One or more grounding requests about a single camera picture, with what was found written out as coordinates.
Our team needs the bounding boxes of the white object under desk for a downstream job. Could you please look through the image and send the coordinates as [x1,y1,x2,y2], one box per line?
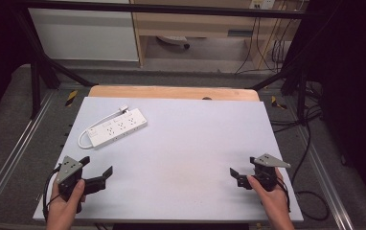
[156,34,192,50]

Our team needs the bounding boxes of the hanging black cables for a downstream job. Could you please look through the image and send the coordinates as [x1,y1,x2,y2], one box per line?
[234,14,288,75]

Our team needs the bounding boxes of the light wooden desk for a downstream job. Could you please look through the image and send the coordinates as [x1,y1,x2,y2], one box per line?
[129,0,308,69]

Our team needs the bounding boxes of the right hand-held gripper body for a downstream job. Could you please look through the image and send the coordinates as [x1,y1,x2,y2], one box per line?
[249,153,292,193]

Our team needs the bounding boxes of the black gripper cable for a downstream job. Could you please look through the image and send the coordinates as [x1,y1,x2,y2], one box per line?
[275,176,292,214]
[42,164,62,222]

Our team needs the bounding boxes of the yellow black tape marker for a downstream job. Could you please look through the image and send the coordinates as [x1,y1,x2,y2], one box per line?
[64,89,79,107]

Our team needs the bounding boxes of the person's left hand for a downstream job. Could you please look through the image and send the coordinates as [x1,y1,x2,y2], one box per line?
[45,178,87,222]

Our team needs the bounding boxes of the person's right hand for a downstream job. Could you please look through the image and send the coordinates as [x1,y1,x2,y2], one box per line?
[246,168,291,222]

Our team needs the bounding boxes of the white power strip cable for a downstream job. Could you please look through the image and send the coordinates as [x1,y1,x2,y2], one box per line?
[77,109,124,150]

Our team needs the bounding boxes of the wooden table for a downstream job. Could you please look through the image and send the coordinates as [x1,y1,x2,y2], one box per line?
[87,84,261,103]

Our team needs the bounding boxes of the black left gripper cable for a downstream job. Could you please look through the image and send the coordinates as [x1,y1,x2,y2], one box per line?
[42,164,62,222]

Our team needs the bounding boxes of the white cabinet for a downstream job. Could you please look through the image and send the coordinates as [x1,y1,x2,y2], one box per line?
[27,0,140,62]

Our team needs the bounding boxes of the black floor cables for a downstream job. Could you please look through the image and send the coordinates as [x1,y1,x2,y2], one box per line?
[268,80,332,222]

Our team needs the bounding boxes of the white wall socket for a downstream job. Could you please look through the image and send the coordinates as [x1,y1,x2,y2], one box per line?
[249,0,277,11]

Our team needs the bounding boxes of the white power strip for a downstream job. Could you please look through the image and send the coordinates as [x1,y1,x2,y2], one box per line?
[85,107,149,150]

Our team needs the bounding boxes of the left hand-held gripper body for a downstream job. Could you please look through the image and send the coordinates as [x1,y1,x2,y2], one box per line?
[55,155,88,214]

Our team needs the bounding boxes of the black metal frame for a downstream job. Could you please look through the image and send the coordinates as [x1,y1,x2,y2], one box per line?
[11,0,330,120]

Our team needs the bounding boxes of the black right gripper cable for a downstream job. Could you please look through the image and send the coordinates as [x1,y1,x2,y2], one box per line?
[275,176,292,214]

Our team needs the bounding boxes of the aluminium floor rail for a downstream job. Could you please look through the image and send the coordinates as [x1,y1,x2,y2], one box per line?
[0,90,57,219]
[293,126,355,230]

